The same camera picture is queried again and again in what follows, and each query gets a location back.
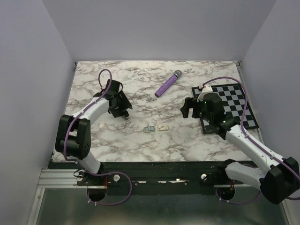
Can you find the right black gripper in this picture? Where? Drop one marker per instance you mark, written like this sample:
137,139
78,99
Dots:
190,102

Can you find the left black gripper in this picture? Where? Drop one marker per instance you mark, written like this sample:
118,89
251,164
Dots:
125,104

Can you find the stapler metal base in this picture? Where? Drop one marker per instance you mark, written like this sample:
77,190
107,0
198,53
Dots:
126,117

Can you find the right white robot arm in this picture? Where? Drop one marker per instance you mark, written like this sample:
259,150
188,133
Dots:
276,177

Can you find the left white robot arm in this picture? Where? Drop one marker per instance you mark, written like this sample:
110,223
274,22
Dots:
73,138

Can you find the purple glitter microphone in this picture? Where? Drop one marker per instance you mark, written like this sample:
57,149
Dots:
168,83

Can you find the white staple box sleeve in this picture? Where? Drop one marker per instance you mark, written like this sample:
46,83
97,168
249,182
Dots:
163,127

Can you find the open staple tray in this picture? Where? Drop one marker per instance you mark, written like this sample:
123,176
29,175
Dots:
149,129

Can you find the black white checkerboard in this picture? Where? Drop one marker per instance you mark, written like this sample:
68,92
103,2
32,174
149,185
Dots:
233,98

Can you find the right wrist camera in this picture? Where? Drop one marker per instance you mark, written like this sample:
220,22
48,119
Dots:
205,89

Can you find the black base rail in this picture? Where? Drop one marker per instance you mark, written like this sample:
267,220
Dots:
144,178

